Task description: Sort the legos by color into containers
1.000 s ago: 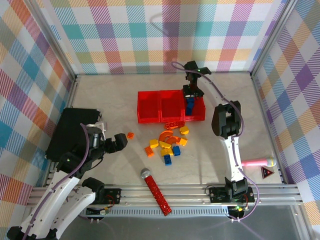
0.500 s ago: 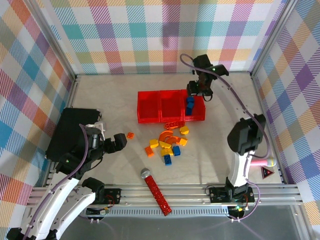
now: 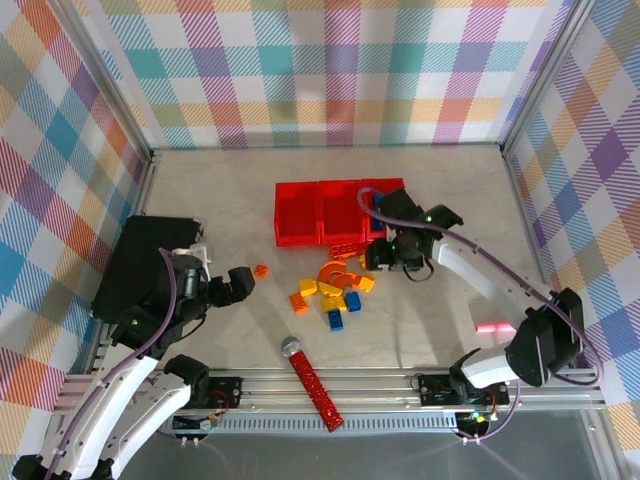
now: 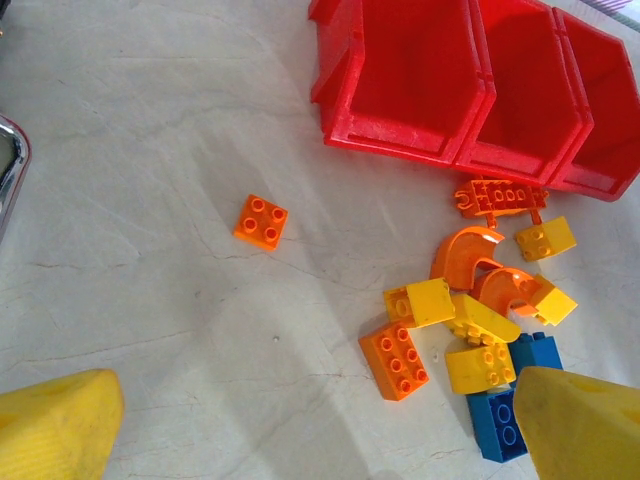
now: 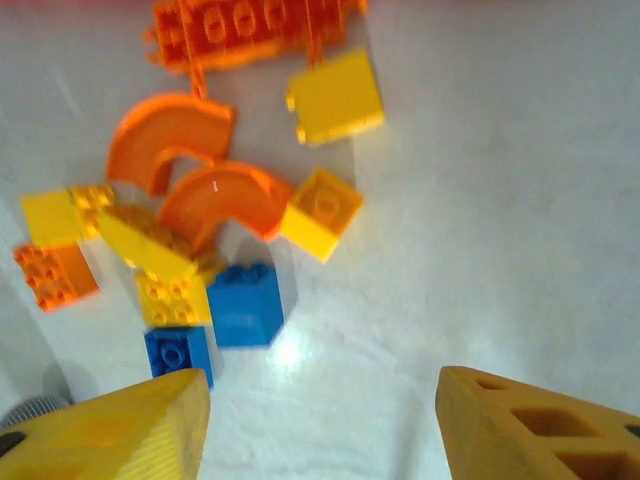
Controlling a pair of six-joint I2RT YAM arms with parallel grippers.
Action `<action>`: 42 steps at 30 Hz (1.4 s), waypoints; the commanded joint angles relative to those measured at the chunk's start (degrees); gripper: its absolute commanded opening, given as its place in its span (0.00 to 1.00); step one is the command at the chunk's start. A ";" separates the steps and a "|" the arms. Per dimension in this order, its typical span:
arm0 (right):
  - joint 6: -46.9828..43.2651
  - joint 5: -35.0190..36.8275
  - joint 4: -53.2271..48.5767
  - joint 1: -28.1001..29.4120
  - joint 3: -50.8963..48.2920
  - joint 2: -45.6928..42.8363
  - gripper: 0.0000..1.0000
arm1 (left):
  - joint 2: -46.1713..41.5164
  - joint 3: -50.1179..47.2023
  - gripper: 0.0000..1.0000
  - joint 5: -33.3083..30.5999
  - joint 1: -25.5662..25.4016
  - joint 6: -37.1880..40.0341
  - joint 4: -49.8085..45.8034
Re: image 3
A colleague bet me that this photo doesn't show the long red-orange lego brick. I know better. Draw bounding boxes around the long red-orange lego brick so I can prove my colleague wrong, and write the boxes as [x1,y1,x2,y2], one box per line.
[327,242,369,259]

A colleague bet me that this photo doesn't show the red plastic bin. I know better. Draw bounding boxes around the red plastic bin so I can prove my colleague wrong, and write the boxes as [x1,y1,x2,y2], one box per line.
[360,177,414,245]
[318,178,369,246]
[273,180,324,249]

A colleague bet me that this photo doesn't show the black box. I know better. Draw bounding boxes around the black box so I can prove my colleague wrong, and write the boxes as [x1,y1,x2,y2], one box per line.
[92,214,201,326]

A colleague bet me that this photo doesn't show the red glitter toy microphone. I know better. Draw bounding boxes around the red glitter toy microphone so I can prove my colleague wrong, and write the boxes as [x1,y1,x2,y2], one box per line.
[279,335,345,434]

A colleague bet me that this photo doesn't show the small electronics board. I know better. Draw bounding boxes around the small electronics board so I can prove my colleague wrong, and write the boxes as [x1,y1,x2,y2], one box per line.
[171,412,221,447]
[455,409,499,445]

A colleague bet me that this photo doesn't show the perforated metal strip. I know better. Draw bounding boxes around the perforated metal strip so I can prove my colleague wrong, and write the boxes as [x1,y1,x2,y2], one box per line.
[149,417,601,437]

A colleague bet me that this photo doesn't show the grey metal sheet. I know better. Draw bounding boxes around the grey metal sheet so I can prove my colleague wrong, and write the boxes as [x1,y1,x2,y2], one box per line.
[114,412,629,480]

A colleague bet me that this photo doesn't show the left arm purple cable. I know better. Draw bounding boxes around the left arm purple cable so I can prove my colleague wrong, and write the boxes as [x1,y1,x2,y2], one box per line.
[47,247,180,480]

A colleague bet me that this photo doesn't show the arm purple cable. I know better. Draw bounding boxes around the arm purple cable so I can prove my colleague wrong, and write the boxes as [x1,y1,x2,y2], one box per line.
[47,247,180,480]
[356,187,604,445]

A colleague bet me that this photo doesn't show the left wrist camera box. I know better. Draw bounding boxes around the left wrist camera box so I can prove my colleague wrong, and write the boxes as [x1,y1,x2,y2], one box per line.
[171,243,212,271]

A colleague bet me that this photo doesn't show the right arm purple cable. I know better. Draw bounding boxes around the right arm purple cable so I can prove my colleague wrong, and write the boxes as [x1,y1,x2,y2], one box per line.
[356,187,604,445]

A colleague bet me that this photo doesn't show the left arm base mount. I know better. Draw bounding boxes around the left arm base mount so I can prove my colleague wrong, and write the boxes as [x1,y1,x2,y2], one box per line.
[189,375,245,410]

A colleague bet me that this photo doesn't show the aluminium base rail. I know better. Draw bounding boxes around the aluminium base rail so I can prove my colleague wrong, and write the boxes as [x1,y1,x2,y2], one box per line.
[52,367,609,416]

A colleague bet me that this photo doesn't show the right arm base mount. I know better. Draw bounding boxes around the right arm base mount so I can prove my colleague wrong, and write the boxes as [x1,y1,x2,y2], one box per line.
[416,372,511,407]

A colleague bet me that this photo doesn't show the aluminium frame post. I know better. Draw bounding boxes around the aluminium frame post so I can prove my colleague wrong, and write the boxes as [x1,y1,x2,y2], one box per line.
[52,0,157,164]
[499,0,601,157]

